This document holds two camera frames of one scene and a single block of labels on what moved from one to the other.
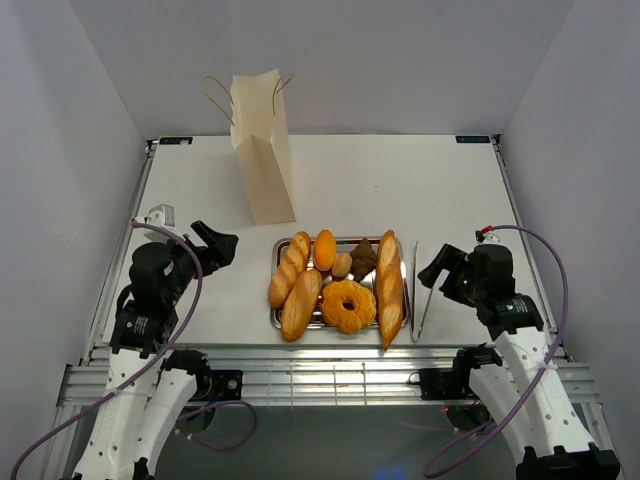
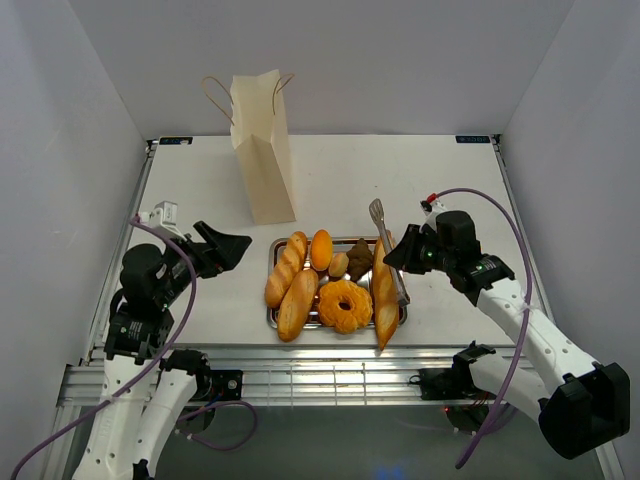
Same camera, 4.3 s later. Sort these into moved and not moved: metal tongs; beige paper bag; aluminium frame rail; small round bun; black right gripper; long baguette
Moved: metal tongs; black right gripper
Not moved: long baguette; small round bun; aluminium frame rail; beige paper bag
